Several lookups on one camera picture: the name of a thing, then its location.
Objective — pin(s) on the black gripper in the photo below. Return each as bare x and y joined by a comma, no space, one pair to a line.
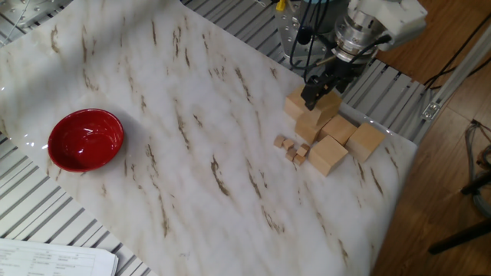
343,71

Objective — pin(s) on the large wooden cube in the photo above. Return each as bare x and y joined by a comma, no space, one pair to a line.
293,105
339,128
327,155
307,132
364,142
326,111

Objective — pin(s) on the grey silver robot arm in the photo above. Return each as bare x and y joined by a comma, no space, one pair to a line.
356,30

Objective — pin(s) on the white printed paper stack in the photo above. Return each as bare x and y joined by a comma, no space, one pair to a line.
50,258

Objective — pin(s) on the small wooden cube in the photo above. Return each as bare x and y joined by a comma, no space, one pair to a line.
279,141
299,160
303,150
291,154
288,144

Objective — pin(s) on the yellow plastic piece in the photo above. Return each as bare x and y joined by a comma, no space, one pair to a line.
281,4

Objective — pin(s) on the white marble pattern board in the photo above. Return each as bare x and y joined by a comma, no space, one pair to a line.
230,211

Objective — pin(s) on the black stand legs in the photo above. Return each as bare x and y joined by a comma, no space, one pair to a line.
460,237

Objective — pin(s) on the red glossy bowl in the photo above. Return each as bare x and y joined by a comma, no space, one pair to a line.
85,140

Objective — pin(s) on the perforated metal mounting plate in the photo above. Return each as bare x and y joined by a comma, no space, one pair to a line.
30,11

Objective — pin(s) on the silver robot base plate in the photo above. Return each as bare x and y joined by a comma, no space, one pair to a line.
285,28

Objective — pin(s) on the white wrist mount housing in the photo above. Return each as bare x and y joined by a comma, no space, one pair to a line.
399,15

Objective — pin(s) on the aluminium frame rail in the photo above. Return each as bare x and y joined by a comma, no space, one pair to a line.
456,76

